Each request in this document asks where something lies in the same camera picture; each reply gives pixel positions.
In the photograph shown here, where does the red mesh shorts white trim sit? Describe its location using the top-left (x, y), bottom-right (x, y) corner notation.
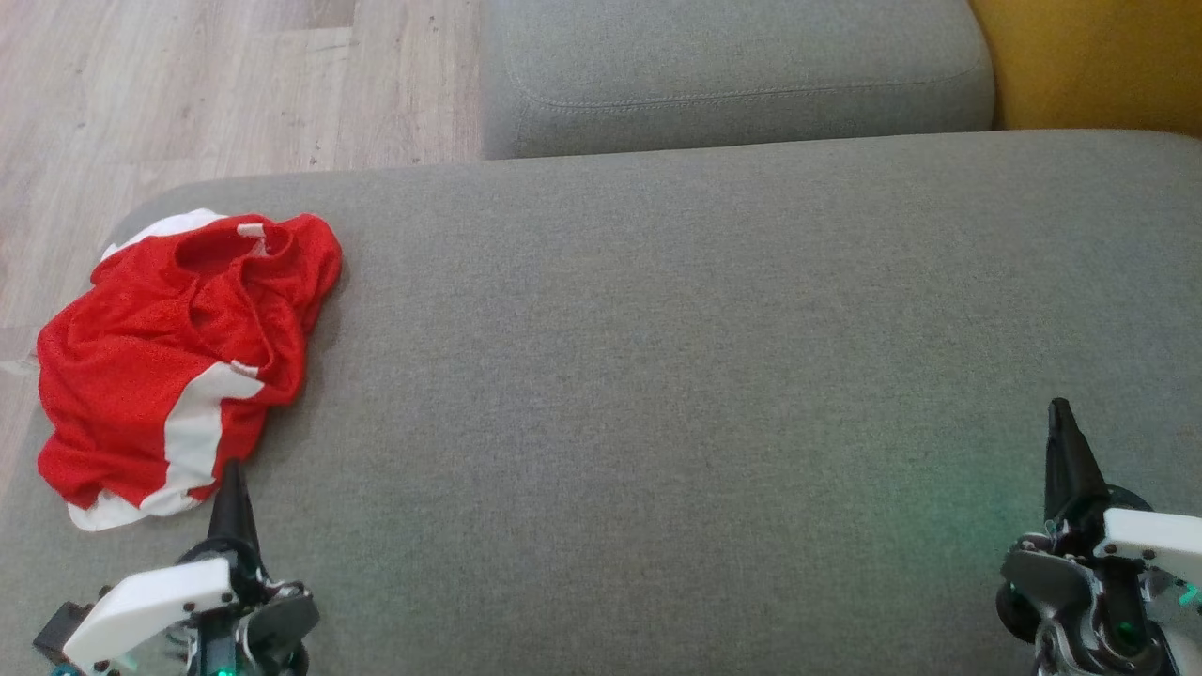
top-left (36, 213), bottom-right (344, 532)

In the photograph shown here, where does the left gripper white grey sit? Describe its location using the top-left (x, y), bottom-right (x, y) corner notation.
top-left (62, 459), bottom-right (321, 676)

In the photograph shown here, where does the grey sofa back cushion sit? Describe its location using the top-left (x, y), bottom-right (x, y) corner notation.
top-left (479, 0), bottom-right (996, 161)

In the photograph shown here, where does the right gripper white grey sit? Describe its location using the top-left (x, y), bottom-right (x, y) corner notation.
top-left (995, 398), bottom-right (1202, 676)

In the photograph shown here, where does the mustard yellow upholstered panel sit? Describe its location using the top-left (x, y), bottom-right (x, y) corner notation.
top-left (967, 0), bottom-right (1202, 138)

